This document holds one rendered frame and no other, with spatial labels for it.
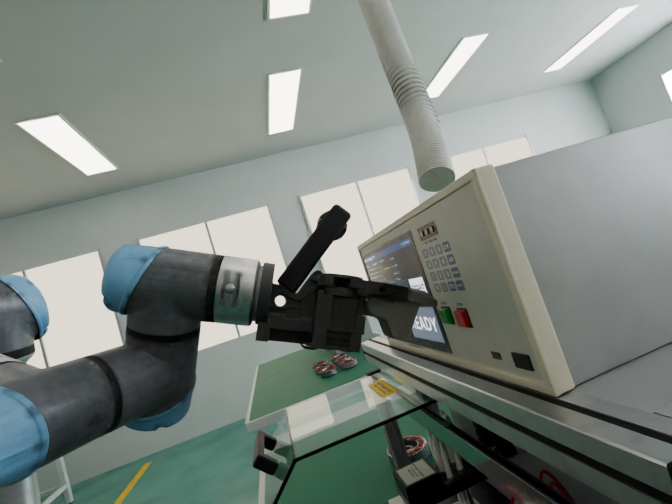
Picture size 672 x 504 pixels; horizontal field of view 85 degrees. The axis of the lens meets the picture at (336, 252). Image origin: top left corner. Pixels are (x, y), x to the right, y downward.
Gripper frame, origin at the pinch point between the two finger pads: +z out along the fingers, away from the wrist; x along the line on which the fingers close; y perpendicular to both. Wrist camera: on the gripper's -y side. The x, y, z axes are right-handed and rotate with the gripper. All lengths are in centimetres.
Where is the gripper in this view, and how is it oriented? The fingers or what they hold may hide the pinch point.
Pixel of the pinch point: (426, 296)
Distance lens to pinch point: 47.0
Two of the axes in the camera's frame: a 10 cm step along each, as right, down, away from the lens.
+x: 1.8, -1.4, -9.7
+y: -1.1, 9.8, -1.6
